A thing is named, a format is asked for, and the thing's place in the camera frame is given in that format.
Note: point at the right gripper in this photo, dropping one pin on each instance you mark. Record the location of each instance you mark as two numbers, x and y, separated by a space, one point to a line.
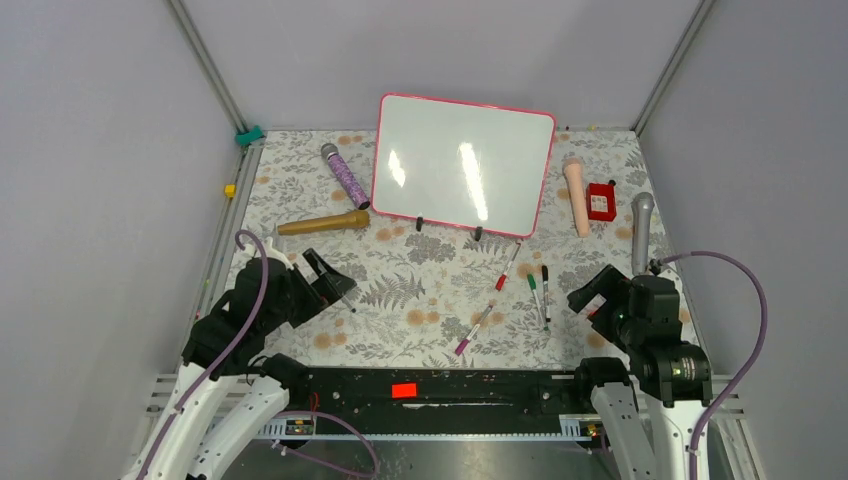
609 280

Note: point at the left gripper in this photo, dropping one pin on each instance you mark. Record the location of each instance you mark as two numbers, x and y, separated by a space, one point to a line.
323 292

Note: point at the pink framed whiteboard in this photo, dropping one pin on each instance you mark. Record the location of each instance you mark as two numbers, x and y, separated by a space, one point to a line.
461 164

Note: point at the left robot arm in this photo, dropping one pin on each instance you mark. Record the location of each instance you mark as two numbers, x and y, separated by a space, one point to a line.
225 391

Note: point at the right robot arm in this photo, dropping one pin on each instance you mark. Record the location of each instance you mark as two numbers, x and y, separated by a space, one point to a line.
651 404

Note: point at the black capped marker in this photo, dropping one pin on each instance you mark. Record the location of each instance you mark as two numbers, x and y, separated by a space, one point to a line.
546 297

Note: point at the green capped marker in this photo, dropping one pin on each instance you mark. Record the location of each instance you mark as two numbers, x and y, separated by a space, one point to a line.
538 304

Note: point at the gold microphone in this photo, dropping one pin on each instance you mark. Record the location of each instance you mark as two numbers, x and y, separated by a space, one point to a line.
355 219

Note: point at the small red box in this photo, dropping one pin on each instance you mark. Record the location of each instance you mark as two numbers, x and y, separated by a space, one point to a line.
601 202

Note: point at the red capped marker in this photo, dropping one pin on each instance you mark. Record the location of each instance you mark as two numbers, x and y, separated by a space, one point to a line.
505 272

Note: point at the silver grey microphone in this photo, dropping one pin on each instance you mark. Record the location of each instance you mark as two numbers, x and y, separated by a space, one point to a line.
642 209

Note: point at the floral patterned mat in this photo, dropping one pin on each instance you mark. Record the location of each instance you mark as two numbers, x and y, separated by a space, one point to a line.
420 288

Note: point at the peach pink microphone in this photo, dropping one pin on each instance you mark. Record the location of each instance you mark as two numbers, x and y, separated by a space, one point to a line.
573 172

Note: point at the red tape label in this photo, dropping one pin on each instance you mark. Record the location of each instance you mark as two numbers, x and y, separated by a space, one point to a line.
404 390

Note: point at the magenta capped marker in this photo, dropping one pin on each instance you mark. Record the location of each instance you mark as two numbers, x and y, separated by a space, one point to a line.
477 324

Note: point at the teal corner clip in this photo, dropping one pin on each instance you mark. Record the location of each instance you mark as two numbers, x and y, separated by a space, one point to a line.
247 138

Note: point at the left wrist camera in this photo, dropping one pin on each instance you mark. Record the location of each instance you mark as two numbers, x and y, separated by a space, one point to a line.
271 252

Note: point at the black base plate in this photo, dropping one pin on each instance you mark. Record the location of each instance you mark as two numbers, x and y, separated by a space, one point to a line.
448 400

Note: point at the white cable duct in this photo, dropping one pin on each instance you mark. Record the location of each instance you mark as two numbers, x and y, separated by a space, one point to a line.
562 429

